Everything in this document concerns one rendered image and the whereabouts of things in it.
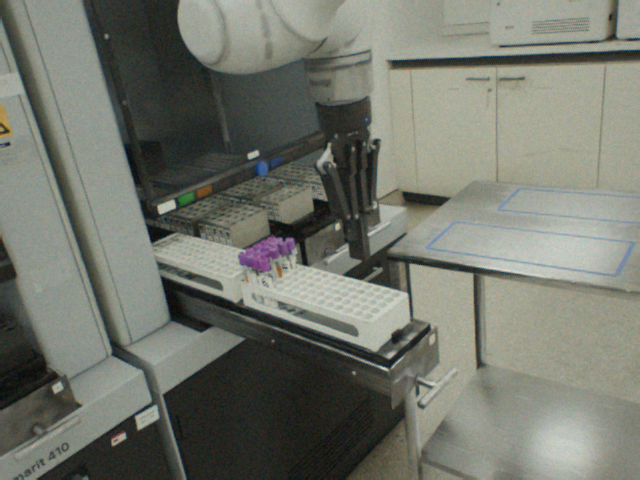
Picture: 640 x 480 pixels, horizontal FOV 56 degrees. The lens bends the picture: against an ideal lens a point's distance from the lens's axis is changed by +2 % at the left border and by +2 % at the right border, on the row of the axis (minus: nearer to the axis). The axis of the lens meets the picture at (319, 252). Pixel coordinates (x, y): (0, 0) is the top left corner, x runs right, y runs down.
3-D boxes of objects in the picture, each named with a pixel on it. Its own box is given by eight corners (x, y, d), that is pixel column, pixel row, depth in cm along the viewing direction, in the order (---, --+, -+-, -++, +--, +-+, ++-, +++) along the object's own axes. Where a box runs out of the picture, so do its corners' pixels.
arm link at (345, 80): (288, 61, 78) (295, 107, 80) (342, 59, 72) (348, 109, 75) (333, 49, 84) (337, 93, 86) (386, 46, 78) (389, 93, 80)
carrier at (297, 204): (308, 209, 148) (305, 186, 145) (314, 210, 146) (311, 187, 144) (275, 226, 140) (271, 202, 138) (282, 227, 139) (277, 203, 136)
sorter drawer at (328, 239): (141, 224, 180) (133, 195, 177) (178, 208, 189) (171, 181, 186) (322, 272, 134) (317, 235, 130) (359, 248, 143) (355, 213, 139)
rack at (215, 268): (145, 275, 128) (138, 249, 126) (183, 257, 135) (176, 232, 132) (237, 308, 109) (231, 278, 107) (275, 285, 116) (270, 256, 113)
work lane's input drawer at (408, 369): (136, 303, 132) (125, 267, 128) (186, 277, 141) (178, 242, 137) (418, 421, 86) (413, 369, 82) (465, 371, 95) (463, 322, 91)
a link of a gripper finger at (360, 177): (338, 139, 84) (344, 136, 85) (348, 212, 89) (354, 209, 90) (360, 141, 82) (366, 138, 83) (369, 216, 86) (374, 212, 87)
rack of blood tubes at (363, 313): (244, 311, 108) (237, 281, 106) (281, 287, 115) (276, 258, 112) (376, 359, 89) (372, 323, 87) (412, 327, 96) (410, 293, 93)
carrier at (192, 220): (227, 223, 146) (222, 200, 144) (232, 224, 145) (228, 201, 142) (190, 241, 139) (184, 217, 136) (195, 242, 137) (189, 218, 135)
